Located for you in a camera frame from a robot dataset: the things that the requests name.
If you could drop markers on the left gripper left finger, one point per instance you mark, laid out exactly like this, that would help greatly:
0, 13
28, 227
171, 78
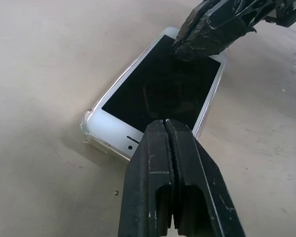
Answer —
148, 177

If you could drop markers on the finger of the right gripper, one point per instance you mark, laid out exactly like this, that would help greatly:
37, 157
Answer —
197, 19
212, 42

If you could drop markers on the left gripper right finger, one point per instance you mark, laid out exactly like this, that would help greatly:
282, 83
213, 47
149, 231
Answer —
202, 182

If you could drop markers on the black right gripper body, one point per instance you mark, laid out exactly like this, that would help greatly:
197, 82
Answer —
291, 11

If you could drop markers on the white smartphone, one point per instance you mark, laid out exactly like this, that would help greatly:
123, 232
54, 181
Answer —
85, 121
108, 126

